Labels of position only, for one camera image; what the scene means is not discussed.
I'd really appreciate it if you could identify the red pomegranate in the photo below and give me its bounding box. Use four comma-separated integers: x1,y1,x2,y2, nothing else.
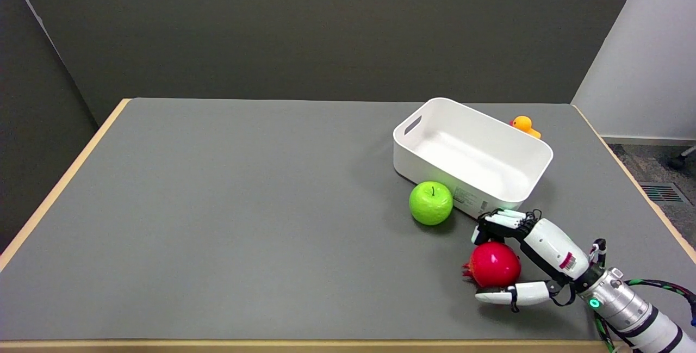
463,241,521,289

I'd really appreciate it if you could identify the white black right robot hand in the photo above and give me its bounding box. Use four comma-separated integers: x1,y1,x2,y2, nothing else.
471,209,592,310

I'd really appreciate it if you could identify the green apple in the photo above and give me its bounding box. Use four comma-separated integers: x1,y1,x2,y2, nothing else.
408,181,454,227

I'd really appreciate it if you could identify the floor vent grille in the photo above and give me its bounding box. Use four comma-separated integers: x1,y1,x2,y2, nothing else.
639,181,686,203

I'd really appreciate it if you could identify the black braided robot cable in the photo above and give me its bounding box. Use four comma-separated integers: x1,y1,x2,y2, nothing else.
593,238,696,353

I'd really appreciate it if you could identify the white plastic storage bin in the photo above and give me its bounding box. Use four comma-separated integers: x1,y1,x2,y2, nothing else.
393,97,554,221

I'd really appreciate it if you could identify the yellow rubber duck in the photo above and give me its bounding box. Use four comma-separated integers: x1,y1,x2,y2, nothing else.
510,116,542,140

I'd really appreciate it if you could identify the black chair caster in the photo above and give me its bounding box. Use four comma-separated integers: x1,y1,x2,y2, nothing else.
668,145,696,170

